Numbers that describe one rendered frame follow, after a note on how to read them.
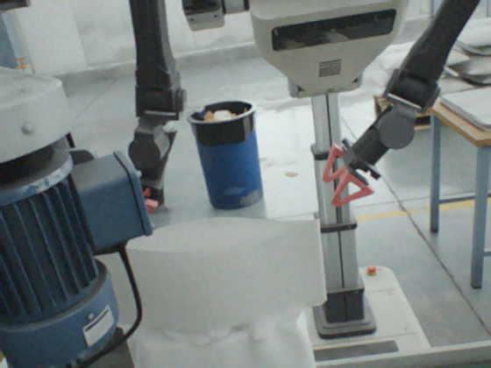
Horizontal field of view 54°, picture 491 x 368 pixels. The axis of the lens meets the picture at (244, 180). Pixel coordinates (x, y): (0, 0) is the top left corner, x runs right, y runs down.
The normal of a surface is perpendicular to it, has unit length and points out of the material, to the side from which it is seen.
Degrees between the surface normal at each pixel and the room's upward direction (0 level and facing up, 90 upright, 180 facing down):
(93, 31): 90
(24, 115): 91
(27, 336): 91
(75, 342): 92
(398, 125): 81
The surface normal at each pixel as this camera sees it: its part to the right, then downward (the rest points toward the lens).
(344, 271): 0.01, 0.40
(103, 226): 0.41, 0.32
